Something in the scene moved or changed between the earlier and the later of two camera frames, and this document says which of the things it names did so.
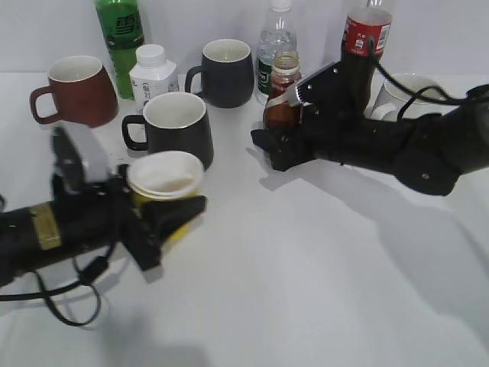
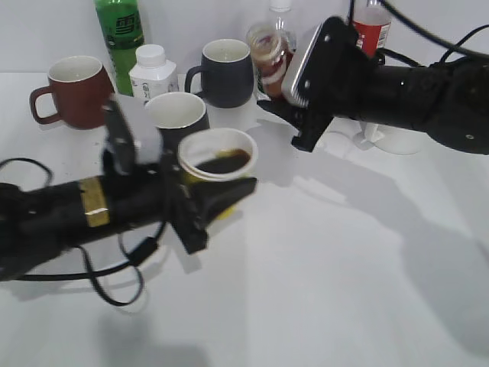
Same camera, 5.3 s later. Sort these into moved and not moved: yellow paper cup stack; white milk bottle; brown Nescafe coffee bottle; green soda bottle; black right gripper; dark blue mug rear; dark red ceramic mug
Moved: brown Nescafe coffee bottle; yellow paper cup stack; black right gripper
Not moved: dark red ceramic mug; dark blue mug rear; white milk bottle; green soda bottle
